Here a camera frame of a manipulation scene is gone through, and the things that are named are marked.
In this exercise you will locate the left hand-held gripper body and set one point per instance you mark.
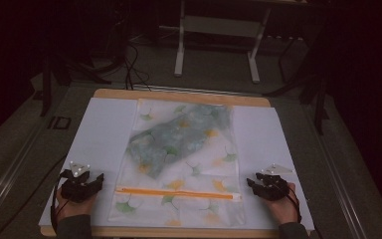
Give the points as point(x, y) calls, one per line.
point(76, 191)

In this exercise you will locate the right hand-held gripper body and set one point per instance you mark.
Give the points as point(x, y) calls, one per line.
point(273, 187)

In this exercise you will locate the white leaf-print mesh laundry bag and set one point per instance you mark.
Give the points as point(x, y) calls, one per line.
point(185, 195)

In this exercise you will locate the person's left hand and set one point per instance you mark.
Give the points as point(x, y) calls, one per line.
point(76, 208)

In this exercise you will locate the white table mat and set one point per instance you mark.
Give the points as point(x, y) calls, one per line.
point(102, 132)

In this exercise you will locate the black floor socket plate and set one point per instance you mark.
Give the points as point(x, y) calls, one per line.
point(59, 122)

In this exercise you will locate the grey-blue garment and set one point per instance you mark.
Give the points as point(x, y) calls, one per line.
point(179, 137)

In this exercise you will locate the black metal stand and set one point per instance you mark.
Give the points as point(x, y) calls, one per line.
point(46, 86)

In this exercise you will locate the wooden table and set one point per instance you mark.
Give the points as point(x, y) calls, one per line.
point(179, 97)

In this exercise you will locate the power strip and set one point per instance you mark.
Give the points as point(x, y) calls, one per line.
point(283, 37)

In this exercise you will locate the white metal table frame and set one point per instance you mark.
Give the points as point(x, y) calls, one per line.
point(219, 26)

